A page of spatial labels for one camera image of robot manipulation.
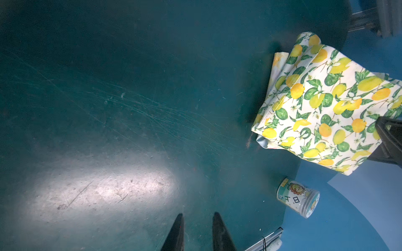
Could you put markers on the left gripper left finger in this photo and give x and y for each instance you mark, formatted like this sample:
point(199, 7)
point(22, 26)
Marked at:
point(175, 238)

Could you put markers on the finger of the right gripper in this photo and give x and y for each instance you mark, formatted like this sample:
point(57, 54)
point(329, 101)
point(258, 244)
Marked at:
point(390, 149)

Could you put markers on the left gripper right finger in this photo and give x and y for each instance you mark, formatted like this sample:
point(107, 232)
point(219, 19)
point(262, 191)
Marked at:
point(222, 240)

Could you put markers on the lemon print skirt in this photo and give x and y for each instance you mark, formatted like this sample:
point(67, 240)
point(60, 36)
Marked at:
point(324, 106)

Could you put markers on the pastel floral skirt pink flowers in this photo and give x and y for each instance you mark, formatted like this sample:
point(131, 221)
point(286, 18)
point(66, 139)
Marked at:
point(279, 61)

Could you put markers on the tape roll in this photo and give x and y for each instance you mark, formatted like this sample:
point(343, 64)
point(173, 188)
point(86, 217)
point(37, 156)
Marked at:
point(298, 197)

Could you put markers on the aluminium frame back rail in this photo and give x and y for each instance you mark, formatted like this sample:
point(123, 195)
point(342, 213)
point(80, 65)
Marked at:
point(384, 19)

